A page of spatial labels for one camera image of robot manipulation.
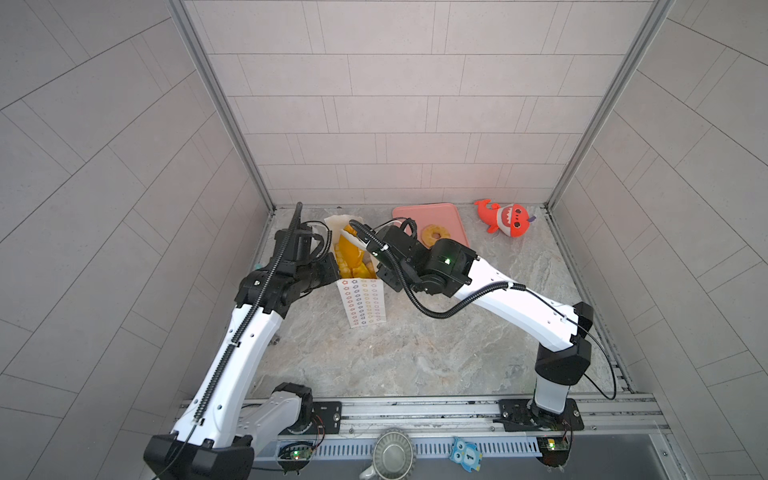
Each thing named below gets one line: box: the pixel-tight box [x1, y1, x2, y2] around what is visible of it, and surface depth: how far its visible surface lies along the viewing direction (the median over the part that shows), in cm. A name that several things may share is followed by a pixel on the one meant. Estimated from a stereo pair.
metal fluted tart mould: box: [372, 428, 417, 480], surface depth 68 cm
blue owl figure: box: [448, 436, 483, 473], surface depth 67 cm
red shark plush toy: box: [474, 199, 537, 238], surface depth 107 cm
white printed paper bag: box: [324, 214, 387, 329], surface depth 78 cm
